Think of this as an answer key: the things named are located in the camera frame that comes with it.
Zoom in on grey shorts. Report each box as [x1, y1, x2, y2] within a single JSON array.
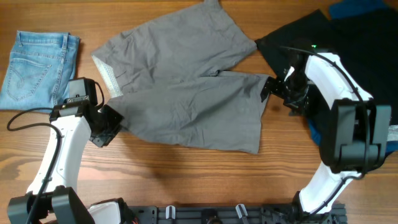
[[91, 1, 267, 154]]

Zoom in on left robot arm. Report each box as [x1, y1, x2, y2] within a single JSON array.
[[7, 78, 126, 223]]

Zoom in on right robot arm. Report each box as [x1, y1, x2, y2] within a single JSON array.
[[260, 45, 391, 223]]

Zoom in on folded blue denim jeans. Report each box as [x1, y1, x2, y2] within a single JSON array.
[[1, 31, 80, 111]]

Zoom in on dark navy garment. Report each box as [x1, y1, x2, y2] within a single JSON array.
[[254, 7, 398, 150]]

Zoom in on blue garment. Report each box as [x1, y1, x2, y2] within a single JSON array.
[[308, 0, 397, 156]]

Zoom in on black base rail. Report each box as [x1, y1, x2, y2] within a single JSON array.
[[129, 204, 348, 224]]

